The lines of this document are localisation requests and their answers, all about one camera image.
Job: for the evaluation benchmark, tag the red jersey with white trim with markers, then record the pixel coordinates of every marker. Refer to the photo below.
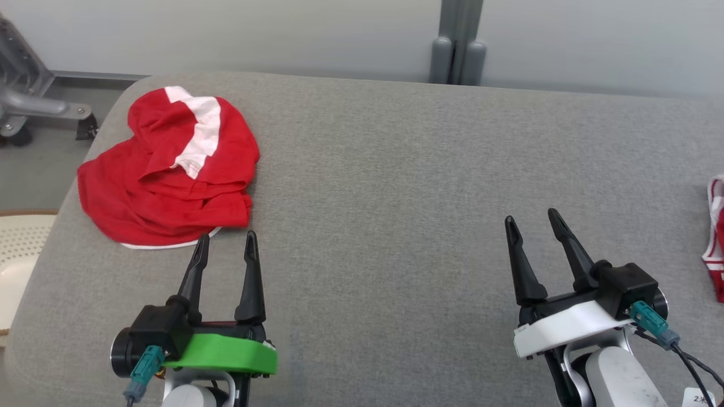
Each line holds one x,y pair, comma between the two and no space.
718,226

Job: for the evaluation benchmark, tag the black caster wheel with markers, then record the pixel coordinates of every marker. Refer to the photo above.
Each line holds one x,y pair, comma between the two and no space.
21,138
87,129

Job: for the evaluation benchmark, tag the grey cylindrical post foot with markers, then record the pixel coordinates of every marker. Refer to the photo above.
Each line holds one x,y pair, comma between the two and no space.
474,65
442,62

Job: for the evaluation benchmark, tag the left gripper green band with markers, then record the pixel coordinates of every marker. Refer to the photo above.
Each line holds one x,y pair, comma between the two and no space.
232,353

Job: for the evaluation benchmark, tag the grey fabric sofa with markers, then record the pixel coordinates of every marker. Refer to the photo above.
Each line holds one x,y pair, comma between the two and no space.
396,226

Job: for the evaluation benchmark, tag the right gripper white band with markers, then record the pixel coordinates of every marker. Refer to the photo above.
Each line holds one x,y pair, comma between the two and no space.
565,330

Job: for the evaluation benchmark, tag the white perforated laundry basket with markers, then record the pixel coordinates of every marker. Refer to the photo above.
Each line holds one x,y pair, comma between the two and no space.
22,249

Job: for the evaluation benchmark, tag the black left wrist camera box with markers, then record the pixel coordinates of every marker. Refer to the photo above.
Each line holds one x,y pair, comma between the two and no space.
161,325

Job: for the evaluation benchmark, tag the red shorts with white stripe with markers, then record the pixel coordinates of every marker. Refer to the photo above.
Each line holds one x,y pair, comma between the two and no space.
169,209

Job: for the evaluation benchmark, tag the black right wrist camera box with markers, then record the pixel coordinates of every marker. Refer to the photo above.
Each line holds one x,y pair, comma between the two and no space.
628,282

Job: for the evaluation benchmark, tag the grey partition post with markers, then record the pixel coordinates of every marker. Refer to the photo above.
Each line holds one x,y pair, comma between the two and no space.
461,22

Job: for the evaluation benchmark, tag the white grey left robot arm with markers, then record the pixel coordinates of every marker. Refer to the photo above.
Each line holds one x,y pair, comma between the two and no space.
189,395

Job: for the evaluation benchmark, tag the white paper label tag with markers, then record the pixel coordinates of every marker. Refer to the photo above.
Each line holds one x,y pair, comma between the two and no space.
698,398

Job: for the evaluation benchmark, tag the grey metal rack frame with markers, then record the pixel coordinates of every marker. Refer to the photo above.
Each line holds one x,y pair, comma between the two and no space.
34,104

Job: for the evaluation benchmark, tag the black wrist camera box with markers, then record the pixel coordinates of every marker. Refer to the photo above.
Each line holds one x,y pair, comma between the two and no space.
628,282
161,325

